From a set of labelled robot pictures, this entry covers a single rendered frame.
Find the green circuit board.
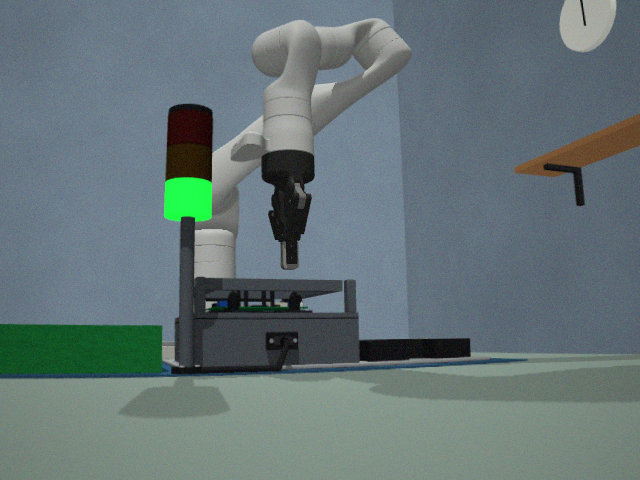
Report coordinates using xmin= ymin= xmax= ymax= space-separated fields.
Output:
xmin=206 ymin=301 xmax=289 ymax=311

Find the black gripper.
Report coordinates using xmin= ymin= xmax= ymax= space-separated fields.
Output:
xmin=262 ymin=150 xmax=315 ymax=270

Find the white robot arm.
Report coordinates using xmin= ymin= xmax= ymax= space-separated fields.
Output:
xmin=194 ymin=18 xmax=412 ymax=279

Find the green bin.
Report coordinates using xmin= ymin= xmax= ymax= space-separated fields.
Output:
xmin=0 ymin=324 xmax=162 ymax=374

